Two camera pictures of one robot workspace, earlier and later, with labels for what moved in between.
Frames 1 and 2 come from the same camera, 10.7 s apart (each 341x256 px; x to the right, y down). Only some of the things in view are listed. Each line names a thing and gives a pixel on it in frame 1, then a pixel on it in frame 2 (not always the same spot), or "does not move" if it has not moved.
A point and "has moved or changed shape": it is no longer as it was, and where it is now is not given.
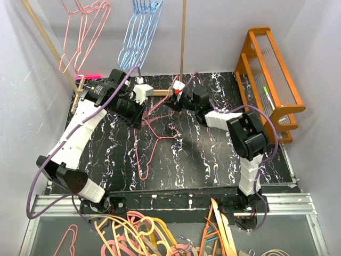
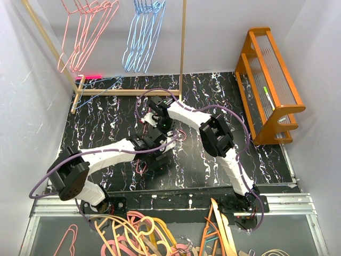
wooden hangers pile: [217, 239] does not move
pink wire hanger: [157, 138] has moved or changed shape
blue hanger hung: [143, 36] has moved or changed shape
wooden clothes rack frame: [76, 80] does not move
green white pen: [269, 98] does not move
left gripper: [135, 122] → [161, 150]
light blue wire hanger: [139, 36] has moved or changed shape
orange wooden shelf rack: [265, 82] does not move
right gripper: [175, 102] → [157, 125]
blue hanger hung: [151, 14] → [153, 34]
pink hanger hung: [89, 20] → [77, 37]
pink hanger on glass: [73, 228] does not move
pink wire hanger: [149, 114] has moved or changed shape
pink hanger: [93, 37] does not move
